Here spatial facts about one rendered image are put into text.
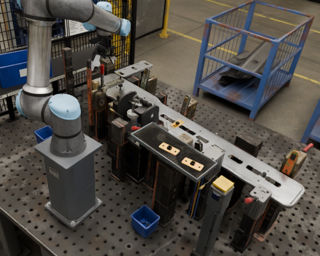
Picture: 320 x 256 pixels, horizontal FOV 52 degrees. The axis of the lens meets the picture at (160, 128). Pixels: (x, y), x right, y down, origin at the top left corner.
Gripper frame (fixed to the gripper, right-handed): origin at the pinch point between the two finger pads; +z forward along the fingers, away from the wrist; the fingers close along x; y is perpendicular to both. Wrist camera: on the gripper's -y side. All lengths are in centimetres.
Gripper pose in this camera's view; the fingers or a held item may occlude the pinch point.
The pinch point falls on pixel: (102, 67)
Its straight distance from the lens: 189.9
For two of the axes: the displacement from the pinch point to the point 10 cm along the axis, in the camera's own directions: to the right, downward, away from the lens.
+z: -0.9, 8.0, 6.0
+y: 7.3, 4.6, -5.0
